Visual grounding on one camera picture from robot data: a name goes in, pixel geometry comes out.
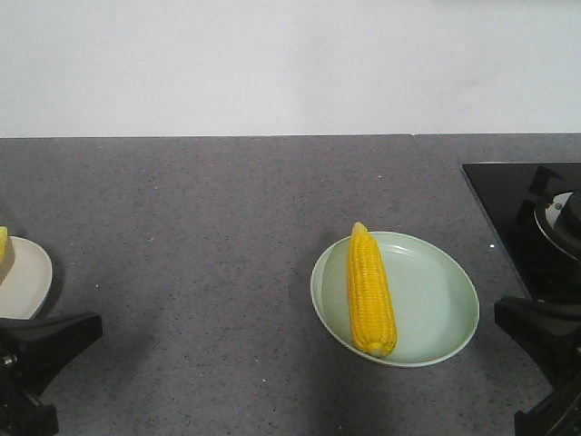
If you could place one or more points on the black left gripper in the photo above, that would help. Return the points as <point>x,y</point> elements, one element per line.
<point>33,353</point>

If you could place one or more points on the yellow corn cob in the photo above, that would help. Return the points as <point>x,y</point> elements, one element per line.
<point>3,254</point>
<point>372,317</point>

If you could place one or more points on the light green plate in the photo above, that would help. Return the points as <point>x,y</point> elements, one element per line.
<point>435,302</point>

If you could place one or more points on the white plate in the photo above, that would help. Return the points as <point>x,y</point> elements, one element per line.
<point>26,278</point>

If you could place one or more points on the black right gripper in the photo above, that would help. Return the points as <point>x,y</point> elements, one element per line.
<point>549,332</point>

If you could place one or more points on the black glass gas stove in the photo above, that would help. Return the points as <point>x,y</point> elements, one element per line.
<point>535,210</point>

